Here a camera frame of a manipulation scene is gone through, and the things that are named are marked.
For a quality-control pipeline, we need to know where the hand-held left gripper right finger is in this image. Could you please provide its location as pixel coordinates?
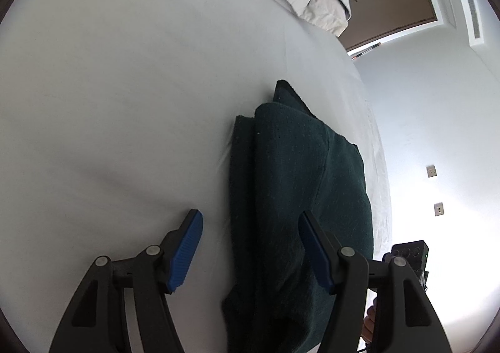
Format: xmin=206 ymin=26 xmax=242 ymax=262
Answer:
xmin=298 ymin=209 xmax=454 ymax=353

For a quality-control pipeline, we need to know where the brown door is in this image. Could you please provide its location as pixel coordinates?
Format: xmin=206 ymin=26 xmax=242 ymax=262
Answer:
xmin=339 ymin=0 xmax=437 ymax=52

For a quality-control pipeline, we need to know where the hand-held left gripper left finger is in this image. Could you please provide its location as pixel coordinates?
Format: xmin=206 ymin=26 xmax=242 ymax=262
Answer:
xmin=49 ymin=209 xmax=204 ymax=353

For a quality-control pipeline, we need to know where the person's right hand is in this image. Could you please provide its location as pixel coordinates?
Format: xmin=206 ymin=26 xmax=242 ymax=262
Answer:
xmin=361 ymin=304 xmax=378 ymax=343

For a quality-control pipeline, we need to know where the dark green sweater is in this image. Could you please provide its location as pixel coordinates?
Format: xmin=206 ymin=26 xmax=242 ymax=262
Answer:
xmin=222 ymin=79 xmax=375 ymax=353

